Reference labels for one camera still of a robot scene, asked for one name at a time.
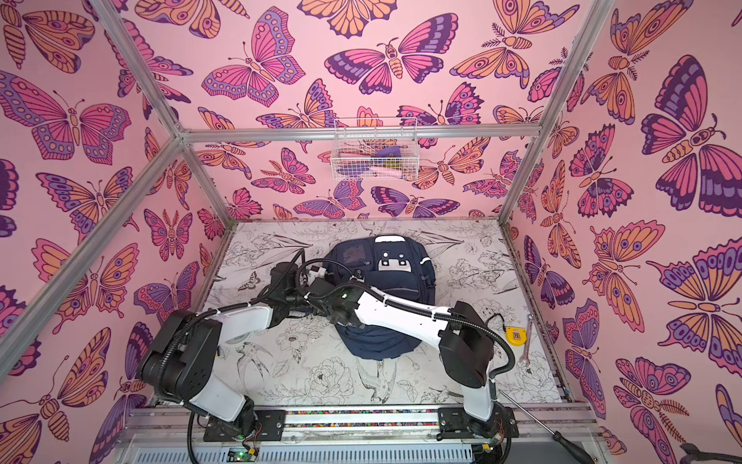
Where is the navy blue student backpack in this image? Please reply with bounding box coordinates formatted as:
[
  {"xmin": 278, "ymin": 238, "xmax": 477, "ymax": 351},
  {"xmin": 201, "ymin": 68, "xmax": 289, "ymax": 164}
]
[{"xmin": 324, "ymin": 235, "xmax": 436, "ymax": 361}]

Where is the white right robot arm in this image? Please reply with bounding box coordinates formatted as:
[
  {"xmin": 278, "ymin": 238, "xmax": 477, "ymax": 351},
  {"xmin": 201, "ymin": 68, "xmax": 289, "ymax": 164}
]
[{"xmin": 300, "ymin": 280, "xmax": 516, "ymax": 425}]

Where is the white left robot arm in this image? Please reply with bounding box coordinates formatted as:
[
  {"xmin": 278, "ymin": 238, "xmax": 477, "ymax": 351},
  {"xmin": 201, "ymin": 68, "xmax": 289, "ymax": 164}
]
[{"xmin": 135, "ymin": 262, "xmax": 300, "ymax": 434}]

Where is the small green circuit board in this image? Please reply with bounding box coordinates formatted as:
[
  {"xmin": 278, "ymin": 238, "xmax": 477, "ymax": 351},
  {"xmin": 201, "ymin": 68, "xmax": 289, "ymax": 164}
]
[{"xmin": 226, "ymin": 447, "xmax": 259, "ymax": 463}]

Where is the yellow tape measure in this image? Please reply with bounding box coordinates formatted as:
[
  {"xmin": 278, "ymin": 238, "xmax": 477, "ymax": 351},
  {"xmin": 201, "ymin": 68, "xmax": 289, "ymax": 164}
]
[{"xmin": 485, "ymin": 313, "xmax": 529, "ymax": 347}]

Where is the silver wrench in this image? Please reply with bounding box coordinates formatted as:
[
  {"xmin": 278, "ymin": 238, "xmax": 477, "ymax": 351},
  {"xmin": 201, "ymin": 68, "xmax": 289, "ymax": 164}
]
[{"xmin": 519, "ymin": 315, "xmax": 533, "ymax": 374}]

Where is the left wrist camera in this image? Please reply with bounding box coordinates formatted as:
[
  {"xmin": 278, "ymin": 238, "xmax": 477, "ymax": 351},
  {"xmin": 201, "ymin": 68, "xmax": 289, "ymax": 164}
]
[{"xmin": 309, "ymin": 266, "xmax": 334, "ymax": 283}]

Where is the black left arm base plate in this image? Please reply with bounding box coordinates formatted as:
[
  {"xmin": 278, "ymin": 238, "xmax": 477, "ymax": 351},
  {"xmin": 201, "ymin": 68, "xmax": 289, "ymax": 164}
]
[{"xmin": 203, "ymin": 409, "xmax": 287, "ymax": 443}]

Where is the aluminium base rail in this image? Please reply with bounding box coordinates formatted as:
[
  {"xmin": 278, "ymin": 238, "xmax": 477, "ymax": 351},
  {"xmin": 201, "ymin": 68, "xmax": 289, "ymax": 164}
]
[{"xmin": 111, "ymin": 405, "xmax": 613, "ymax": 463}]

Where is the white wire wall basket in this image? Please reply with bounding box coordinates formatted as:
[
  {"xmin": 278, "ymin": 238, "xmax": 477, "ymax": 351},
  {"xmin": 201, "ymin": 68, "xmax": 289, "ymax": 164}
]
[{"xmin": 328, "ymin": 117, "xmax": 420, "ymax": 182}]

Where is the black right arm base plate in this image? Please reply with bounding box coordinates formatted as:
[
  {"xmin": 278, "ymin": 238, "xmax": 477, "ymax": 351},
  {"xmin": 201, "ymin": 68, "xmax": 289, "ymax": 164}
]
[{"xmin": 436, "ymin": 407, "xmax": 477, "ymax": 441}]

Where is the black screwdriver handle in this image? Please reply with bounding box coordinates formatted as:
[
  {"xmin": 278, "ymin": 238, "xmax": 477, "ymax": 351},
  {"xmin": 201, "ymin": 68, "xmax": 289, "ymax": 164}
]
[{"xmin": 500, "ymin": 391, "xmax": 597, "ymax": 464}]

